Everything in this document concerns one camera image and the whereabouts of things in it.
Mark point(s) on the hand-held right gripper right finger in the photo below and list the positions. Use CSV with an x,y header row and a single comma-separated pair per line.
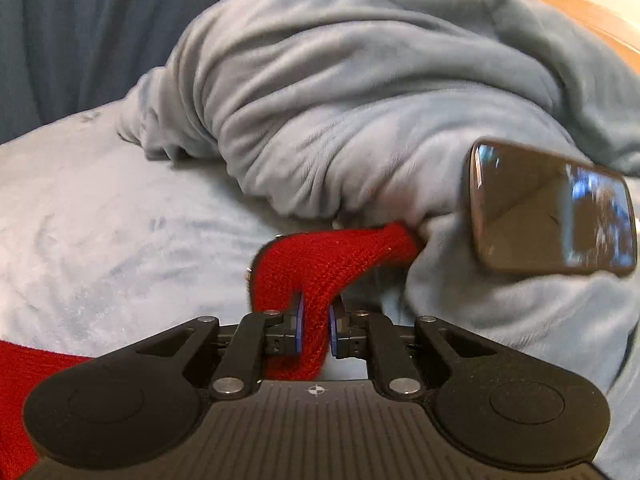
x,y
332,331

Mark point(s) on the light blue fleece blanket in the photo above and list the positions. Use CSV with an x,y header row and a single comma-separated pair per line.
x,y
325,110

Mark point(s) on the red knitted garment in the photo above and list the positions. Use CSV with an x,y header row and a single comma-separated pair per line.
x,y
320,265

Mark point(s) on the black smartphone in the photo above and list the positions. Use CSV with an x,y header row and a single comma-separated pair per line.
x,y
540,210

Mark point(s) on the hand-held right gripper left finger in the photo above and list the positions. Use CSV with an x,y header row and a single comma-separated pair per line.
x,y
299,327

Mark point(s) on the wooden bed frame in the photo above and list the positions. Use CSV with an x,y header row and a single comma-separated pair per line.
x,y
590,15

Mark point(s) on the dark blue cushion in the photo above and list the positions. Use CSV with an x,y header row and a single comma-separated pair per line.
x,y
75,35

